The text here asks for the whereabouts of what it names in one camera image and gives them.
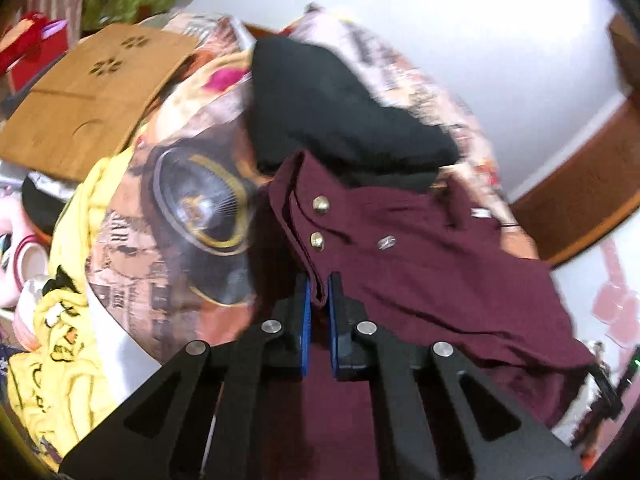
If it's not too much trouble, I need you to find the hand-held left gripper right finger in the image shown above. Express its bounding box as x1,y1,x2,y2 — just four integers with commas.
327,271,586,480

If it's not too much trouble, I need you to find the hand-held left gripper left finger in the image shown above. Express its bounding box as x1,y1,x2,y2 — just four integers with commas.
57,272,313,480

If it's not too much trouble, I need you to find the maroon button shirt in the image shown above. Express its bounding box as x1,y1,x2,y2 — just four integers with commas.
250,150,597,480

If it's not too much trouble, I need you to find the printed blanket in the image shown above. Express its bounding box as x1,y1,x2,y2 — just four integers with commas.
85,4,542,361

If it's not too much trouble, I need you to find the black garment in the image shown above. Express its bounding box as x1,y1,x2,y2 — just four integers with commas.
250,39,462,194

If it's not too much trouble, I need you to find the yellow printed cloth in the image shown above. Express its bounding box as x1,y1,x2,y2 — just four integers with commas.
7,150,140,467

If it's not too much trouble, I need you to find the pink white mug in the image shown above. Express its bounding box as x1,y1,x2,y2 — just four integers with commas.
12,239,51,295
11,280,47,352

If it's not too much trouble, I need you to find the wooden lap desk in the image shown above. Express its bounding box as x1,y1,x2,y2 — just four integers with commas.
0,22,207,184

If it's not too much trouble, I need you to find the red box with purple lid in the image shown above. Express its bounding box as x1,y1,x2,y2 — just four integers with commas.
9,19,71,94

